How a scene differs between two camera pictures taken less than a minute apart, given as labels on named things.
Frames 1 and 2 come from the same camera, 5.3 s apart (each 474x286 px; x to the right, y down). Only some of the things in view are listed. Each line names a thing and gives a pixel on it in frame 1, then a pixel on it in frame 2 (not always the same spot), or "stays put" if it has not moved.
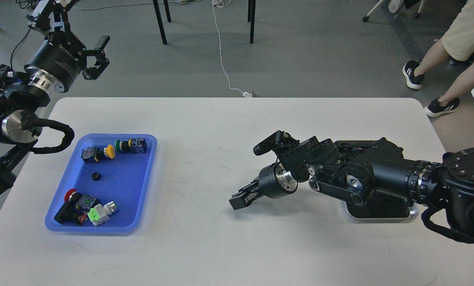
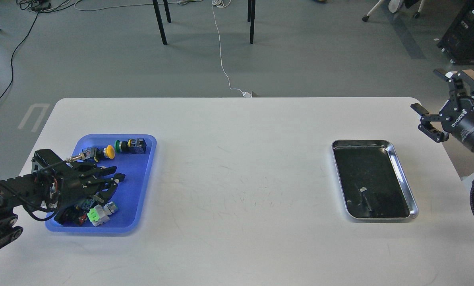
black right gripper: [274, 182] -> [466, 120]
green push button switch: [134, 145] stays put
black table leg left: [159, 18] stays put
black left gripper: [60, 58] -> [65, 183]
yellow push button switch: [93, 154] stays put
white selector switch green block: [99, 214] stays put
